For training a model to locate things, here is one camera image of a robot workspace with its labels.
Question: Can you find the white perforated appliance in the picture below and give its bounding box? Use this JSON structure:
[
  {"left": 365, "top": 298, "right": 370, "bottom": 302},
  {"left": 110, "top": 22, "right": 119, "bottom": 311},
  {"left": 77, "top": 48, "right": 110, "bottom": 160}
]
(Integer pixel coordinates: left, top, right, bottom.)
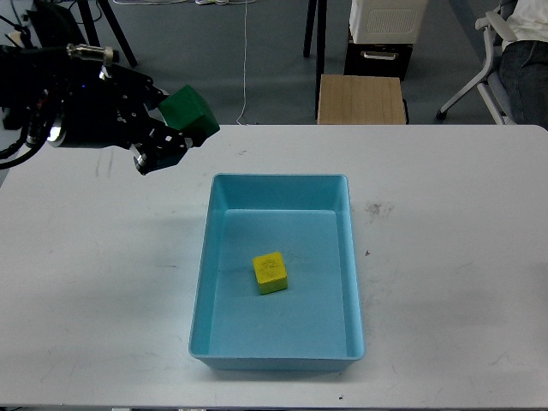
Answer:
[{"left": 349, "top": 0, "right": 429, "bottom": 45}]

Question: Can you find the seated person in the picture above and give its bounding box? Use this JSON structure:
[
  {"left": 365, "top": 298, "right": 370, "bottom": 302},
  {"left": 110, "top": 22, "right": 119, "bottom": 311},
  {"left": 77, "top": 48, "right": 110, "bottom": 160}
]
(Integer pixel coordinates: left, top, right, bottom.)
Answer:
[{"left": 499, "top": 0, "right": 547, "bottom": 128}]

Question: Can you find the black drawer box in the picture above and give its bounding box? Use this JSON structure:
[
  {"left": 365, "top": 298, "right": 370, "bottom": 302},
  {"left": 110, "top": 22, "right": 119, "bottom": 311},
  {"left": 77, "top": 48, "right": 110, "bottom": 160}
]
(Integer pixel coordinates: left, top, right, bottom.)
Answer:
[{"left": 343, "top": 35, "right": 414, "bottom": 81}]

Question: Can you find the green cube block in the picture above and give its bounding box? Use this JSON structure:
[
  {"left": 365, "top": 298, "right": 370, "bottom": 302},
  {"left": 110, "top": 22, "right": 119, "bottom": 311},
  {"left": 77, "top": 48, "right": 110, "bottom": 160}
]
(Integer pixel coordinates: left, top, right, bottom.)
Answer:
[{"left": 158, "top": 85, "right": 220, "bottom": 147}]

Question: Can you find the wooden box centre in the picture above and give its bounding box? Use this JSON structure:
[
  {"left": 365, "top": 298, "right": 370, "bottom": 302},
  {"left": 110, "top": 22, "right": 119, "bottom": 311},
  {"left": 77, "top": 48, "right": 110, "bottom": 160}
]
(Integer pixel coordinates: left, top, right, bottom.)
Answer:
[{"left": 317, "top": 74, "right": 408, "bottom": 125}]

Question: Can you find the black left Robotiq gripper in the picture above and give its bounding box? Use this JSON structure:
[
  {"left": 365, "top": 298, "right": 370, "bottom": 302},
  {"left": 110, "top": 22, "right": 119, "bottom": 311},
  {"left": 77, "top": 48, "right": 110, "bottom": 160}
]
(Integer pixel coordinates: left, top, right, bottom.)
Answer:
[{"left": 47, "top": 66, "right": 205, "bottom": 175}]

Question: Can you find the white hanging cable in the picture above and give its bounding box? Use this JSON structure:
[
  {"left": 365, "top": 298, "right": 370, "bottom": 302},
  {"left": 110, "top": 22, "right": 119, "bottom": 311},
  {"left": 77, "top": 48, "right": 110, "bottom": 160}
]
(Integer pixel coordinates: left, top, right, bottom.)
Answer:
[{"left": 235, "top": 0, "right": 250, "bottom": 126}]

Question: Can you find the white office chair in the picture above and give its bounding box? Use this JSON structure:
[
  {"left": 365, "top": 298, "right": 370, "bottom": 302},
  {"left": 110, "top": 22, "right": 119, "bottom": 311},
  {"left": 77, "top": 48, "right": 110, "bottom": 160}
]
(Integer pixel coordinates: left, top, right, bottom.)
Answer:
[{"left": 436, "top": 1, "right": 517, "bottom": 125}]

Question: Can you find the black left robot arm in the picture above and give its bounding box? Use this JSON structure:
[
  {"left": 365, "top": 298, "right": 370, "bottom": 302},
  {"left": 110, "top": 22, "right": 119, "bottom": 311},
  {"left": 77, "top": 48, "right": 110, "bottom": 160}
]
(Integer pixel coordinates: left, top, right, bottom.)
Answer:
[{"left": 1, "top": 1, "right": 219, "bottom": 175}]

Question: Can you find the light blue plastic bin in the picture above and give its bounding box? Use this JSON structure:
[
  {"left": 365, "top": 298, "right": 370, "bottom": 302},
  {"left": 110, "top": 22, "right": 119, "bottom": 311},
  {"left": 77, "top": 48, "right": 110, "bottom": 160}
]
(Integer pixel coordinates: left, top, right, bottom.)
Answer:
[{"left": 189, "top": 174, "right": 366, "bottom": 372}]

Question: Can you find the black table legs centre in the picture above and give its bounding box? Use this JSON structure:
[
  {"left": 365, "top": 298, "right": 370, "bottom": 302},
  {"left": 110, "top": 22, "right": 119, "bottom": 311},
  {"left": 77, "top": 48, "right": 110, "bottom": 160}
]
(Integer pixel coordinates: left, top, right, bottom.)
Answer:
[{"left": 302, "top": 0, "right": 327, "bottom": 118}]

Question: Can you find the black tripod legs left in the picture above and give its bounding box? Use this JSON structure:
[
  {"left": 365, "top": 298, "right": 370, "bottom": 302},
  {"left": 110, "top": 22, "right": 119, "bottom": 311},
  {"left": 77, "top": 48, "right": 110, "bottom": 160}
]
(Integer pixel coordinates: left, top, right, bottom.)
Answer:
[{"left": 76, "top": 0, "right": 138, "bottom": 68}]

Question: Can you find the yellow cube block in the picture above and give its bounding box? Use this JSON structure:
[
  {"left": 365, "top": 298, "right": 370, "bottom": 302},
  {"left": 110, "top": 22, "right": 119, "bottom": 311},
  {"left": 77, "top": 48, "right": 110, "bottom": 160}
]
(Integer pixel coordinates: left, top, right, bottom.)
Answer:
[{"left": 253, "top": 252, "right": 289, "bottom": 295}]

